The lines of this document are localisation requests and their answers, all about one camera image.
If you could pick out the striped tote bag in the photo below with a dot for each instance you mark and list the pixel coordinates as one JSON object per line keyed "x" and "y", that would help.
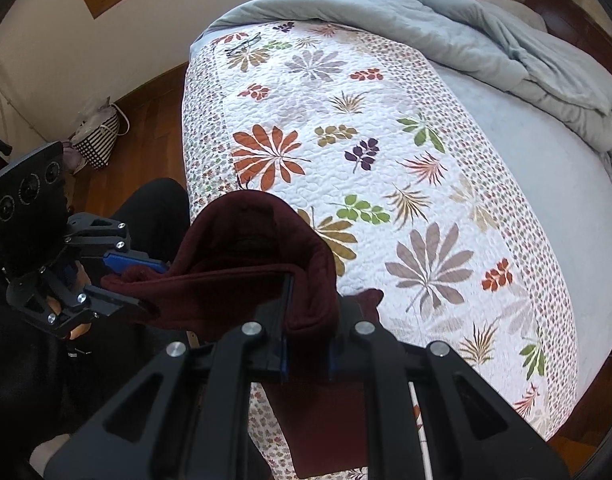
{"x": 98, "y": 142}

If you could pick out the person's leg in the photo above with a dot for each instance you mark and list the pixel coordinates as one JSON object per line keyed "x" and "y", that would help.
{"x": 146, "y": 210}

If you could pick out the maroon pants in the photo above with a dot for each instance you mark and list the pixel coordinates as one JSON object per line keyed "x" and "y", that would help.
{"x": 246, "y": 230}

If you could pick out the person's left hand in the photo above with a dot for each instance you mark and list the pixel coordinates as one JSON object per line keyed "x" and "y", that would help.
{"x": 80, "y": 332}

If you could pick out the eyeglasses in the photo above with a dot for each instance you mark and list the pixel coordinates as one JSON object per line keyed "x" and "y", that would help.
{"x": 242, "y": 45}

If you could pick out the bed with blue sheet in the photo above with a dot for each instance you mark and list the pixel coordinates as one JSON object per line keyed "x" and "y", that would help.
{"x": 536, "y": 170}

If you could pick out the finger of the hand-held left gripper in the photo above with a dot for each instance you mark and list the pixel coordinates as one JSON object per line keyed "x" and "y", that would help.
{"x": 111, "y": 302}
{"x": 136, "y": 263}

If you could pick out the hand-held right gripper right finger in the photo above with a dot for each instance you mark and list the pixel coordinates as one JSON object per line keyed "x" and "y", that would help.
{"x": 346, "y": 350}

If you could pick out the floral quilted bedspread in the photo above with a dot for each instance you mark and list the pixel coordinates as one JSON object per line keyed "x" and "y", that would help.
{"x": 366, "y": 110}

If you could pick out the dark wooden headboard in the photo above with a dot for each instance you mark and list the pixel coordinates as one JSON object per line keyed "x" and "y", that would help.
{"x": 573, "y": 15}

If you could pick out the light blue comforter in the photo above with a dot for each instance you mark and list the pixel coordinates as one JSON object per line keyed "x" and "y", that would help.
{"x": 461, "y": 30}

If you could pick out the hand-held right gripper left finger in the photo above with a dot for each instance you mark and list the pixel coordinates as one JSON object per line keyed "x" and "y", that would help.
{"x": 226, "y": 400}

